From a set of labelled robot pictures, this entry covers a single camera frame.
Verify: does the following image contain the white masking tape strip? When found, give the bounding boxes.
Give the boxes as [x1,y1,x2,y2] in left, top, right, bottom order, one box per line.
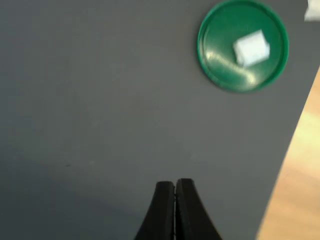
[303,0,320,22]

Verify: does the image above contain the round green lid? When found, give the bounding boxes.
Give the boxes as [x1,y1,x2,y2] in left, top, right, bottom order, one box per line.
[196,0,290,94]

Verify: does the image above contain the small white plastic terminal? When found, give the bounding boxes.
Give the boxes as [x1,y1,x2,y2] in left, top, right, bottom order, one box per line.
[232,28,271,67]

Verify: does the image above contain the dark grey mat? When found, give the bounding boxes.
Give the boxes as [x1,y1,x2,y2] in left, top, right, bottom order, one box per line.
[0,0,320,240]

